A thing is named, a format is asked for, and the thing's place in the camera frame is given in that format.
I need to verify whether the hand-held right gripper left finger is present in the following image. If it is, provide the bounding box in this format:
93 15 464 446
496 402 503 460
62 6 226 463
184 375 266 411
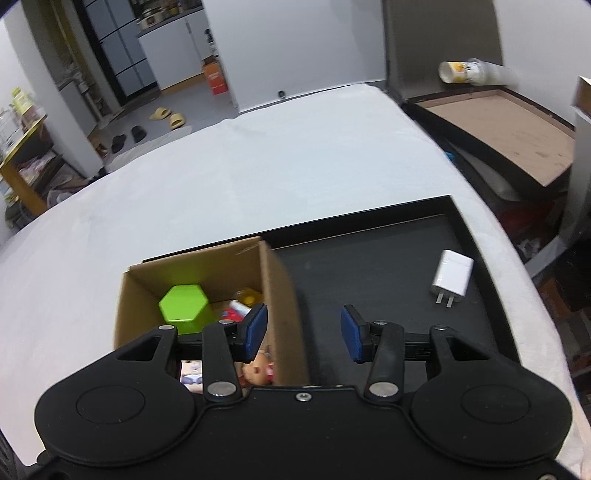
113 303 269 401

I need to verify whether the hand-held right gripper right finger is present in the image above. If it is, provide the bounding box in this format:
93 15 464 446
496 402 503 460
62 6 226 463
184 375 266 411
340 303 498 401

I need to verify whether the yellow red toy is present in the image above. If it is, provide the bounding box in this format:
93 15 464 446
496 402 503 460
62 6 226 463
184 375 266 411
219 287 265 322

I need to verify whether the doll toy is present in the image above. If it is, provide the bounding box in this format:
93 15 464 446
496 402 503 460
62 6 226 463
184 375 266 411
237 343 277 387

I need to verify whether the brown cardboard box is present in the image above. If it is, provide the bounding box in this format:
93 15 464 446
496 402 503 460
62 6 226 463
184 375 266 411
113 236 311 389

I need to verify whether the pastel printed toy pack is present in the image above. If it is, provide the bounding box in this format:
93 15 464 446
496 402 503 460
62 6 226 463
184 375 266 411
180 360 205 396

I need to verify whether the black tray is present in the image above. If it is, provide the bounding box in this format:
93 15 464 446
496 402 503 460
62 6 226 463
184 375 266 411
140 195 520 389

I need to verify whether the white charger plug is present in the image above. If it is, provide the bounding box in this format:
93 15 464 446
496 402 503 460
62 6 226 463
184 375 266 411
430 249 476 309

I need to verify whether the green plastic cup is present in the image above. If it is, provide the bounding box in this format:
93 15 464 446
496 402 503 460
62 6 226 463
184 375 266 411
158 283 218 336

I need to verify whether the black box with brown inside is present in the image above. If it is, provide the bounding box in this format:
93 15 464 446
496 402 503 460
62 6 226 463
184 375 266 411
401 87 576 200

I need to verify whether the orange carton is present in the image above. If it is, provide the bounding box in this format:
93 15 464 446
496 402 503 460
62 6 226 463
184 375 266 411
200 55 230 97

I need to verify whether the yellow wooden table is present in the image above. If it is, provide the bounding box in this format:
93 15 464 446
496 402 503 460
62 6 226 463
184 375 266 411
0 113 62 219

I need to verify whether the white can with yellow label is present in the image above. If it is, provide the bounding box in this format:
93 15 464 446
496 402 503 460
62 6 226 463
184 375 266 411
437 58 520 88

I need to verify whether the white cabinet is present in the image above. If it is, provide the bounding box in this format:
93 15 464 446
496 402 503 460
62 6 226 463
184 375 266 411
137 6 218 92

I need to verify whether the grey chair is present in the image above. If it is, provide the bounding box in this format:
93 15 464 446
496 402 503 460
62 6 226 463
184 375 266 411
382 0 505 100

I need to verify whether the dark glass door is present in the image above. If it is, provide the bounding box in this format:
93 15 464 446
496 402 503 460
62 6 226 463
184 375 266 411
76 0 160 105

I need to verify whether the small open cardboard box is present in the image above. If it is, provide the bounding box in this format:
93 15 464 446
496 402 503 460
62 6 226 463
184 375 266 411
571 76 591 117

